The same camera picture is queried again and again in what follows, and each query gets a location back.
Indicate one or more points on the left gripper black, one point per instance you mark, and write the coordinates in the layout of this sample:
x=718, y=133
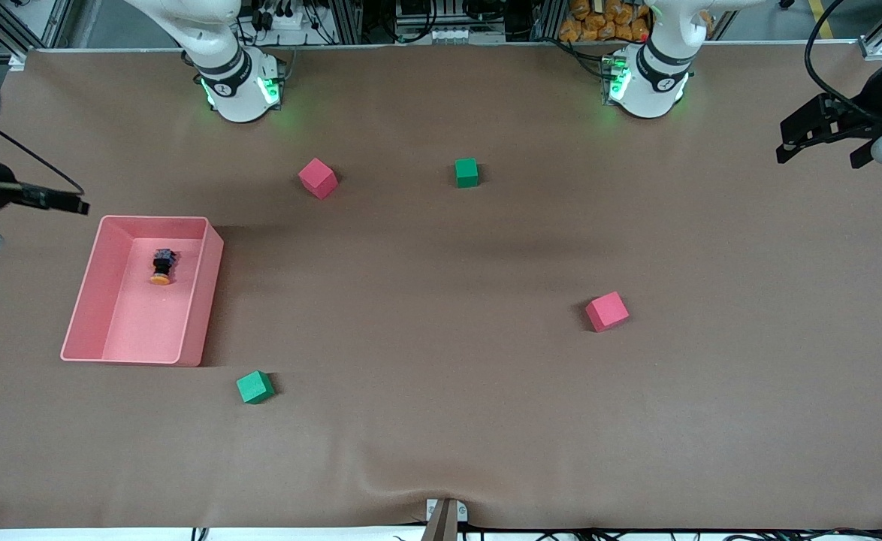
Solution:
x=864, y=107

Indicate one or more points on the orange capped push button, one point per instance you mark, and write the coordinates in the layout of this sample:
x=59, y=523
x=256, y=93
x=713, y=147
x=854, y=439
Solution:
x=161, y=279

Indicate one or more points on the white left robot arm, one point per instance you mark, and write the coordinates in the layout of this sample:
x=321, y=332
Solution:
x=647, y=90

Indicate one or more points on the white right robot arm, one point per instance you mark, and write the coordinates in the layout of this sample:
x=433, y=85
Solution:
x=238, y=90

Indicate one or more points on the yellow floor tape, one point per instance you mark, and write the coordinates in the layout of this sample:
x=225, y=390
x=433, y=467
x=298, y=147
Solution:
x=823, y=19

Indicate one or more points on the pink plastic bin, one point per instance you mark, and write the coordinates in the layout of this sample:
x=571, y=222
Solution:
x=148, y=315

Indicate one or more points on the orange snack bags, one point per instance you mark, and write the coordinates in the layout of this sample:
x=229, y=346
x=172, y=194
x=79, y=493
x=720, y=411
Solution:
x=606, y=22

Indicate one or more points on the pink foam cube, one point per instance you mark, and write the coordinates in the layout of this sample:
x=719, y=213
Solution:
x=606, y=312
x=317, y=178

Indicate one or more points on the green foam cube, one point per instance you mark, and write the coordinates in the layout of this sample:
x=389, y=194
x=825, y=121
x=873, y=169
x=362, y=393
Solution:
x=255, y=387
x=466, y=173

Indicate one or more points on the white power strip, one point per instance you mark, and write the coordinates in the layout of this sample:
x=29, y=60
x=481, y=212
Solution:
x=283, y=21

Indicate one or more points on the brown table cover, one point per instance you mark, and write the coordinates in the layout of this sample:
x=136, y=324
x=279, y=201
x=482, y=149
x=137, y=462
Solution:
x=441, y=421

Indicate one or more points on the aluminium extrusion post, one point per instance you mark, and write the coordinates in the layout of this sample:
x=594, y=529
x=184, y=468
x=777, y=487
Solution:
x=347, y=19
x=546, y=19

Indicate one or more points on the brown angled post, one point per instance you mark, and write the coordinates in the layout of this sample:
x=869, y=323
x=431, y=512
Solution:
x=441, y=526

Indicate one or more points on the metal clamp bracket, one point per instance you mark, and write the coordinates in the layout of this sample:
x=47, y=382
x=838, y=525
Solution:
x=462, y=512

